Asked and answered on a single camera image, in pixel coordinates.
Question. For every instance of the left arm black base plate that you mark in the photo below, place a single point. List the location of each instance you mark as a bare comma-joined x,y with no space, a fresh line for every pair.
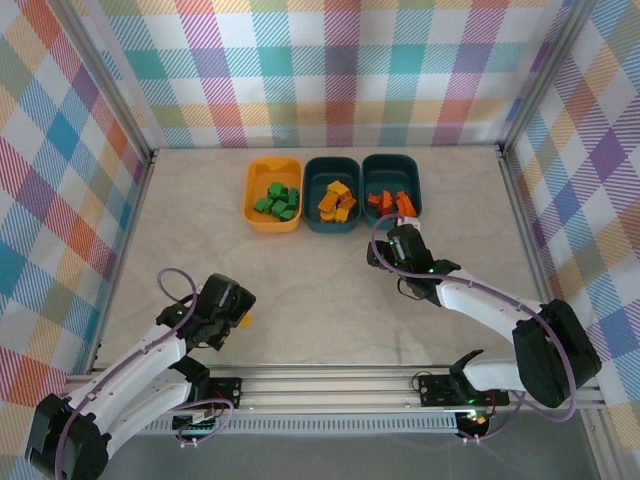
225,387

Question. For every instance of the small orange lego brick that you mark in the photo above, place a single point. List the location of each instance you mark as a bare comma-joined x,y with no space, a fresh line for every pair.
384,206

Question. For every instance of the yellow-orange plastic container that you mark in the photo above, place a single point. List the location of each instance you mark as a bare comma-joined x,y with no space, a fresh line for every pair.
262,175

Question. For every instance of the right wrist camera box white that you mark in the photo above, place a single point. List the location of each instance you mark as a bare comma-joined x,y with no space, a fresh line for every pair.
410,220

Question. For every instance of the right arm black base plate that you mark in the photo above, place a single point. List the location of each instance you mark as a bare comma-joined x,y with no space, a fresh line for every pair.
432,392

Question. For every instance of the aluminium table side rail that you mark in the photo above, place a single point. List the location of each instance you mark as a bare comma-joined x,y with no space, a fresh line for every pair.
521,215
135,215

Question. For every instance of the yellow lego plate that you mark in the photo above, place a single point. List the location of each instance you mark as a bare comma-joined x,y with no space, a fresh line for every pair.
328,202

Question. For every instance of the yellow round lego piece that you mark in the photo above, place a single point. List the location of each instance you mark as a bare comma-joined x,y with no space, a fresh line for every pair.
325,215

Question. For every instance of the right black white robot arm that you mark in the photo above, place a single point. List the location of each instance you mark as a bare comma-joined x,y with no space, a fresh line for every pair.
555,360

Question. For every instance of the orange curved printed lego piece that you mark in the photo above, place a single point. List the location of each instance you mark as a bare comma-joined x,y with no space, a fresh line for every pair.
407,206

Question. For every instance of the orange black electronics board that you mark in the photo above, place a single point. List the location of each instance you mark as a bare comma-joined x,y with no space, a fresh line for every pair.
475,422

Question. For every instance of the aluminium mounting rail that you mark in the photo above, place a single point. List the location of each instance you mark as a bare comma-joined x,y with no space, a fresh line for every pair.
325,387

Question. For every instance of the black electronics board green lights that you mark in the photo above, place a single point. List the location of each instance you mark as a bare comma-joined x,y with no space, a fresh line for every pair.
192,425

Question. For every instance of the dark teal plastic container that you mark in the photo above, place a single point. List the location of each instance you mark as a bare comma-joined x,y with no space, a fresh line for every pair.
390,172
320,175

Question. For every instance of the aluminium frame post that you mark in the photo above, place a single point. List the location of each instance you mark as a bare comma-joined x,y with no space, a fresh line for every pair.
542,75
106,75

